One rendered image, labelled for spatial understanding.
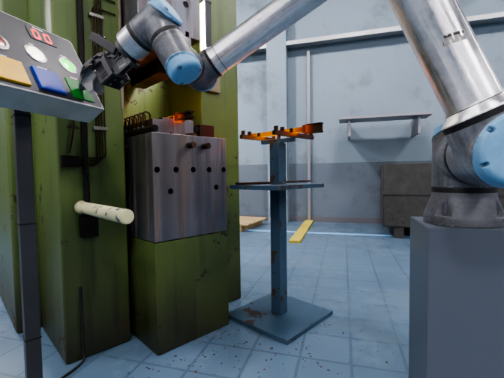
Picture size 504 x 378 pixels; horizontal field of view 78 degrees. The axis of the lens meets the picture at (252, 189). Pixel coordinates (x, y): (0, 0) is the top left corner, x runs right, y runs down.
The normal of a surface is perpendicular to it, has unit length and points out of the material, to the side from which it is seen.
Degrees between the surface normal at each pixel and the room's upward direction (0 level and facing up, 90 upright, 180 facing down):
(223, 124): 90
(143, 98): 90
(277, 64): 90
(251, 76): 90
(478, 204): 70
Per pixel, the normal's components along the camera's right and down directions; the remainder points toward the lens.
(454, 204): -0.70, -0.30
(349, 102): -0.28, 0.05
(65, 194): 0.70, 0.02
